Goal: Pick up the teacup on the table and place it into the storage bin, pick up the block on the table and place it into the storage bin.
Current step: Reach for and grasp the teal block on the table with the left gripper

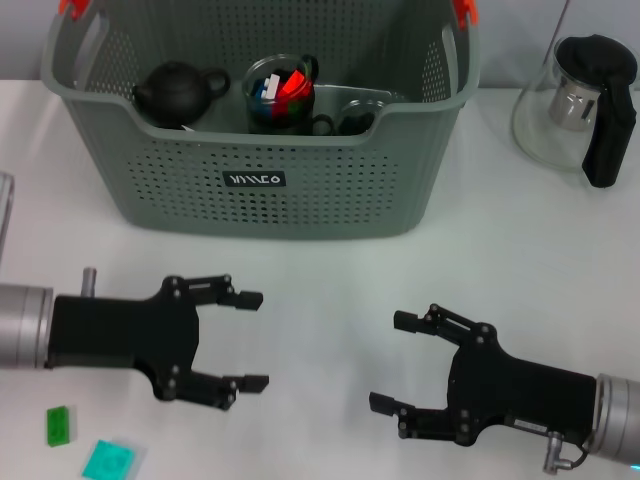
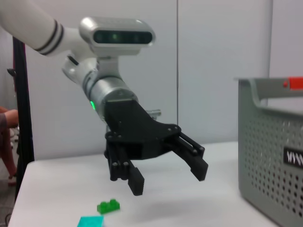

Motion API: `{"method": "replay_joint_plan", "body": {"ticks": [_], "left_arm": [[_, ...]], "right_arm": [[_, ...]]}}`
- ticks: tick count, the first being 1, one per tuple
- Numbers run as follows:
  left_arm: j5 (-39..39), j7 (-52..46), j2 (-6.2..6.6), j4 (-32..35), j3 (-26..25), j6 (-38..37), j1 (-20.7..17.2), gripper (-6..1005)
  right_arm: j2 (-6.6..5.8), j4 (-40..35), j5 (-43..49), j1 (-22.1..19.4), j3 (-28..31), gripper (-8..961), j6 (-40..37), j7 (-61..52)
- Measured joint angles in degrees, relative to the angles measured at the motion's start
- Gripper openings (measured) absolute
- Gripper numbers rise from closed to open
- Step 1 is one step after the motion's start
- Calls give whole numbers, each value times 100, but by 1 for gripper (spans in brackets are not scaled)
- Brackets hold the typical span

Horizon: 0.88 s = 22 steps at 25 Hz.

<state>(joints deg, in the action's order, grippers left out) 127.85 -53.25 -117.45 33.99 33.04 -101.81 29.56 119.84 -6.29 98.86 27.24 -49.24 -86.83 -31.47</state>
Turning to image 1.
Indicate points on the grey-green perforated storage basket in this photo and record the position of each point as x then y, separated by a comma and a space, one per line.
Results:
300, 210

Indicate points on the dark clay teapot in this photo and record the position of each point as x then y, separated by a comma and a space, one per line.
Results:
175, 95

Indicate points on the small green building brick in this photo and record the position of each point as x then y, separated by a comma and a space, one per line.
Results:
298, 106

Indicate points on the teal building brick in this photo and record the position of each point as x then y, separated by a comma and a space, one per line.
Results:
107, 461

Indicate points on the long green building brick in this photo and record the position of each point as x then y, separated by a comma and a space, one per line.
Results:
59, 426

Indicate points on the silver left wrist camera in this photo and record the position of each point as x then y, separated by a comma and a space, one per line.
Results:
5, 220

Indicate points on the small white building brick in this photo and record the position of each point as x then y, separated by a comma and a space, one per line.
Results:
270, 86

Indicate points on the dark red long brick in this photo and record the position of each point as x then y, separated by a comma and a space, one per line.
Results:
284, 109

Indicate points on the bright red sloped brick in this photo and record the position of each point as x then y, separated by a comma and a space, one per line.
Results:
292, 85

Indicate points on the thin grey vertical pole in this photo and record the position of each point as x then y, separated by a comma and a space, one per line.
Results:
560, 22

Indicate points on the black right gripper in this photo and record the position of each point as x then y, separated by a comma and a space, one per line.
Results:
520, 395

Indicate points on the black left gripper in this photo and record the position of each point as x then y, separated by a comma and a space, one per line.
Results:
125, 332

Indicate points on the left gripper silver plug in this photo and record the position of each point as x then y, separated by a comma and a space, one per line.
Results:
89, 282

